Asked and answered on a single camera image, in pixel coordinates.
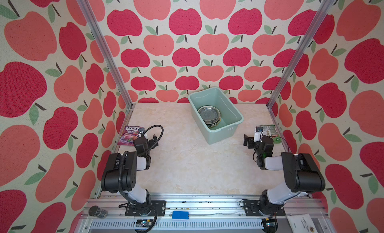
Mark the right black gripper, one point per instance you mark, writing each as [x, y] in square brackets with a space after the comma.
[251, 143]

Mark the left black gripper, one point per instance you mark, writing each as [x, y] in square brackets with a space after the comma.
[152, 144]

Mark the clear textured glass plate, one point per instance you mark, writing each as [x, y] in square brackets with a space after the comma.
[209, 114]

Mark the cream plate with bamboo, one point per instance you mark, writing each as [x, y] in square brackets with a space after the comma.
[213, 124]

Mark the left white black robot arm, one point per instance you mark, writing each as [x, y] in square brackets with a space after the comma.
[120, 174]

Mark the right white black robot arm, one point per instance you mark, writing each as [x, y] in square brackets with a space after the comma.
[301, 173]

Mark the mint green plastic bin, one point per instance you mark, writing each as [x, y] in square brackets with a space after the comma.
[230, 115]

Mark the purple Fox's candy bag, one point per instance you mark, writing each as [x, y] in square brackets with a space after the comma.
[129, 134]

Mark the green snack packet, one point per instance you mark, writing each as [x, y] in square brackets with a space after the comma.
[270, 131]

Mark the blue rectangular box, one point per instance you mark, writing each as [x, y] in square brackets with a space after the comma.
[180, 215]

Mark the green circuit board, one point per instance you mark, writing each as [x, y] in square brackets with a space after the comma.
[143, 223]

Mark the white paper sheet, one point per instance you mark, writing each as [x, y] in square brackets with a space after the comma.
[302, 224]

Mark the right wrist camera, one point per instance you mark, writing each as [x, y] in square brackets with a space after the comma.
[258, 133]

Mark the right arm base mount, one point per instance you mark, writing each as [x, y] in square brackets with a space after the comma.
[257, 208]

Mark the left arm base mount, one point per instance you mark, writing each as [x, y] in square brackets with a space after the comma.
[142, 210]

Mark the aluminium front rail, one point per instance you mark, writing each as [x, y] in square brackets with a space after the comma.
[208, 214]

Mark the left aluminium frame post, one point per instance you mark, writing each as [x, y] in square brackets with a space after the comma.
[104, 48]

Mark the aluminium frame post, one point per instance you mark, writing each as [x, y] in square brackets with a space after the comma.
[104, 48]
[307, 38]

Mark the right aluminium frame post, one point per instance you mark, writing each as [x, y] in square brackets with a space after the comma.
[307, 38]

